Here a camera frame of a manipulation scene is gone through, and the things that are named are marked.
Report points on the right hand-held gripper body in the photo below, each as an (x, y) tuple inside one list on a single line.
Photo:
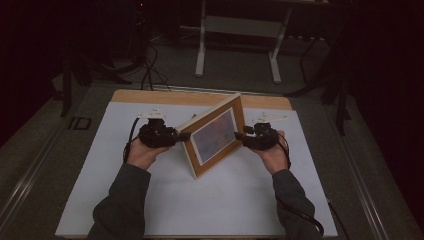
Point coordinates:
[(263, 140)]

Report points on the black rectangular floor bracket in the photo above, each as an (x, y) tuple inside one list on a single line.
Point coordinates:
[(74, 123)]

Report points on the white table mat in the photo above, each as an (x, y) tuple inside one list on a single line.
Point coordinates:
[(206, 206)]

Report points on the person's left hand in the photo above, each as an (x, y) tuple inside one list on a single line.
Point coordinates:
[(141, 155)]

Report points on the wooden picture frame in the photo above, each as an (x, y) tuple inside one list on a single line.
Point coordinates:
[(213, 136)]

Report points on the metal floor rail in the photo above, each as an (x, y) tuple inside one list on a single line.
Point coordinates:
[(361, 180), (30, 180)]

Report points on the black metal stand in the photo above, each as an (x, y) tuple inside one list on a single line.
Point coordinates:
[(66, 90), (341, 100)]

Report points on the white metal desk frame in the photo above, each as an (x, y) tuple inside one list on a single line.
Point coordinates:
[(240, 26)]

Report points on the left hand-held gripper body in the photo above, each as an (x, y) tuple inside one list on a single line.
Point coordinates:
[(156, 136)]

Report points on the person's right hand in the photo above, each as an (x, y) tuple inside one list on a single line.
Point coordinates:
[(275, 160)]

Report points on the dark equipment rack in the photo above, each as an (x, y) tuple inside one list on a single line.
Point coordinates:
[(138, 33)]

